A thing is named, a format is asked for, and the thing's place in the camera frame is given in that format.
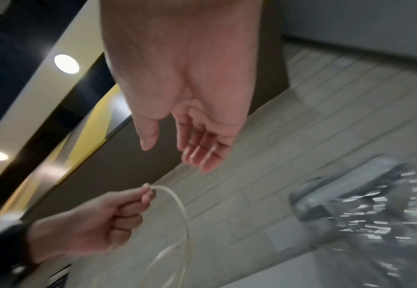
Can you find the black left wristband with markers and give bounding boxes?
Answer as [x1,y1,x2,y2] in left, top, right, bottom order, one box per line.
[0,214,38,288]

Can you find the person's right hand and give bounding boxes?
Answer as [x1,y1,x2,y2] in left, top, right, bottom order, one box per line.
[100,0,263,174]

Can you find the beige power cord with plug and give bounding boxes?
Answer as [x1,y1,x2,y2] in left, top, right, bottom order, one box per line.
[142,183,199,288]

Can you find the clear plastic zip bag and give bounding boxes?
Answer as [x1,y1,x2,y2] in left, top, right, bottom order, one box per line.
[289,155,417,288]

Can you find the person's left hand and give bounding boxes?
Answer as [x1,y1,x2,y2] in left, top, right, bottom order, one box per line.
[27,183,157,265]

